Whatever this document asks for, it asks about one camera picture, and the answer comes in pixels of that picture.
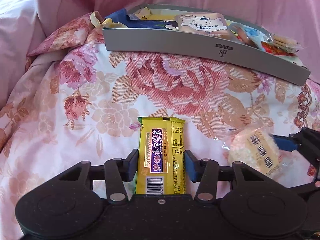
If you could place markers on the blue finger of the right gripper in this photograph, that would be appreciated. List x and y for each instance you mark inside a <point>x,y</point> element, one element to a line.
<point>285,143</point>

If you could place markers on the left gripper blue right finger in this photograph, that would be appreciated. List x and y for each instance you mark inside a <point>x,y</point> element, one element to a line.
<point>206,172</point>

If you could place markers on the pink quilt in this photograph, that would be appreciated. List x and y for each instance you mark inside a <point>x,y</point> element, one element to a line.
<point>21,32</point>

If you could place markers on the dark blue snack packet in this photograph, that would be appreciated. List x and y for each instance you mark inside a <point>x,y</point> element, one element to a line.
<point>130,21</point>

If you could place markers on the sausage pack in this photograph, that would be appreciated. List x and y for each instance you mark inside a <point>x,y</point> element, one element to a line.
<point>250,36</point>

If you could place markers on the floral pink bedspread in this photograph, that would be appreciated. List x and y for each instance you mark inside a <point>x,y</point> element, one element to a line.
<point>77,101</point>

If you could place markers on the grey cardboard box lid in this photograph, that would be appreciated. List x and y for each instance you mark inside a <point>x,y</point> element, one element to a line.
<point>118,37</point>

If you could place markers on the toast bread packet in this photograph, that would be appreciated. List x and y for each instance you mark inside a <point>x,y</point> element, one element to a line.
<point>208,24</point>

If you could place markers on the pink curtain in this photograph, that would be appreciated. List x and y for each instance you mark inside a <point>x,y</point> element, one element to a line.
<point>298,19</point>

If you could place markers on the small biscuit packet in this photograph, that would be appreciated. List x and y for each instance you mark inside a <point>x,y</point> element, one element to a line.
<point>285,43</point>

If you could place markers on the yellow snack bar packet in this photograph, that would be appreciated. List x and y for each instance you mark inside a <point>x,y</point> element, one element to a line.
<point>161,167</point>

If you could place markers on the red snack packet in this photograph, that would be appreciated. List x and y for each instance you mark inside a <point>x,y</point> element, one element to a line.
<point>275,50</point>

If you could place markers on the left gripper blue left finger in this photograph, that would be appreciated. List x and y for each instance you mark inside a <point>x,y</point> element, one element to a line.
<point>116,172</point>

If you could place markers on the gold foil snack packet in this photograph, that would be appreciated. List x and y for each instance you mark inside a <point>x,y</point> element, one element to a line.
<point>142,14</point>

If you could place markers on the round rice cracker packet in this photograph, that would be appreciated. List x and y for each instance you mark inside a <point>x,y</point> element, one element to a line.
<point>254,146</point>

